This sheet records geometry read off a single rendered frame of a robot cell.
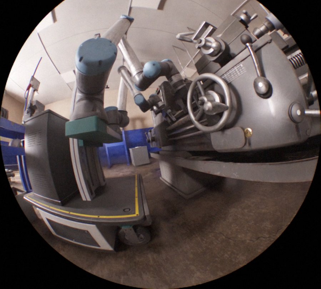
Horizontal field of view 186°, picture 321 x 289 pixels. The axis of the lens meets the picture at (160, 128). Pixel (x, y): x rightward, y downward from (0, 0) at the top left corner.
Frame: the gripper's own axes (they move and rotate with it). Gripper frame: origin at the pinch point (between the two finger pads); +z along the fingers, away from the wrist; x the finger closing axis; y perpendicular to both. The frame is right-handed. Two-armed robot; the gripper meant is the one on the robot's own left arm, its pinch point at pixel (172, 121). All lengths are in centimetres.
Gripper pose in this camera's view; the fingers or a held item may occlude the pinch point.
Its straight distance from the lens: 92.3
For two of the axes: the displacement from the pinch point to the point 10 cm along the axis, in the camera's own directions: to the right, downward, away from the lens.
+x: -0.5, 2.7, 9.6
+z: 5.7, 8.0, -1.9
